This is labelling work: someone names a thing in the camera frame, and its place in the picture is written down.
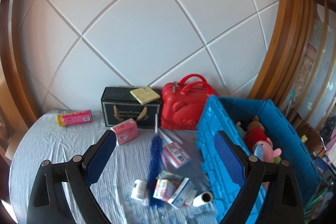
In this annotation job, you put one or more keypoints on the blue plastic storage crate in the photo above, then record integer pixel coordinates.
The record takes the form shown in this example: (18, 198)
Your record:
(218, 121)

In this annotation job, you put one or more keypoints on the red bear-face suitcase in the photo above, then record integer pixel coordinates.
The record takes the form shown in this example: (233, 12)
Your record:
(181, 108)

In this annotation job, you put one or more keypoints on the white tape roll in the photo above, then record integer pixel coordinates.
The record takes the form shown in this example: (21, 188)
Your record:
(203, 198)

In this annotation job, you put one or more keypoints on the pig plush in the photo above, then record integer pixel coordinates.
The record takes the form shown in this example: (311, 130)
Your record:
(254, 137)

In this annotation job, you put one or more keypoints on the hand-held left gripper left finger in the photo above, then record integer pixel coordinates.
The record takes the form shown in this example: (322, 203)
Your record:
(102, 158)

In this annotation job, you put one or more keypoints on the small pink box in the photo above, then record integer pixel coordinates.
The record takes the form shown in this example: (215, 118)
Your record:
(189, 197)

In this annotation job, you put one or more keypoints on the dark wooden chair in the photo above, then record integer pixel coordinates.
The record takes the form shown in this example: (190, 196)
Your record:
(309, 134)

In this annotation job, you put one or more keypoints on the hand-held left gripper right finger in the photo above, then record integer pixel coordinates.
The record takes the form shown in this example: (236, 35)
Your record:
(228, 158)

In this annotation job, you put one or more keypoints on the pink tissue pack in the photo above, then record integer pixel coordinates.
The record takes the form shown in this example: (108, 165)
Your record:
(126, 132)

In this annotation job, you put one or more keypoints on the rolled patterned carpet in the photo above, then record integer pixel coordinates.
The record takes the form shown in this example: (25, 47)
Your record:
(305, 64)

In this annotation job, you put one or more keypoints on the pink cylindrical can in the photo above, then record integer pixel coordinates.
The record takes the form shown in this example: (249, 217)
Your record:
(74, 117)

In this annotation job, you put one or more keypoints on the white and blue box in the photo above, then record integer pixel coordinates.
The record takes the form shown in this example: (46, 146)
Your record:
(181, 192)

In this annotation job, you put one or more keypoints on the wooden headboard frame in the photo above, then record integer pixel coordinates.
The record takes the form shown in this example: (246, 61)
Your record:
(288, 29)
(15, 37)

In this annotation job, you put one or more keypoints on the brown bear plush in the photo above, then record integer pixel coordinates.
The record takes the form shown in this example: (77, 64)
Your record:
(256, 121)

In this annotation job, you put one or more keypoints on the pink and white box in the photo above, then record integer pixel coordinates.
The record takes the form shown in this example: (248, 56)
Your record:
(162, 188)

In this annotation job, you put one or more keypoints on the black gift box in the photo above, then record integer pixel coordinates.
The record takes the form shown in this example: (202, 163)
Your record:
(123, 108)

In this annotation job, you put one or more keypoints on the blue feather duster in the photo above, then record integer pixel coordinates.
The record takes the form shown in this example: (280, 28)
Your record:
(155, 158)

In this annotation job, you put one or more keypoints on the yellow notepad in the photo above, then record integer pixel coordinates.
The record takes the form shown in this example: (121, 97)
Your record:
(145, 95)

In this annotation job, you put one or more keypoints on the wooden frosted glass partition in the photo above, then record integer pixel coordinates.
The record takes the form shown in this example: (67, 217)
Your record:
(323, 43)

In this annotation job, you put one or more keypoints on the crumpled clear packet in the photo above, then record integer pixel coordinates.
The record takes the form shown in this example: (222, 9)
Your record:
(168, 176)

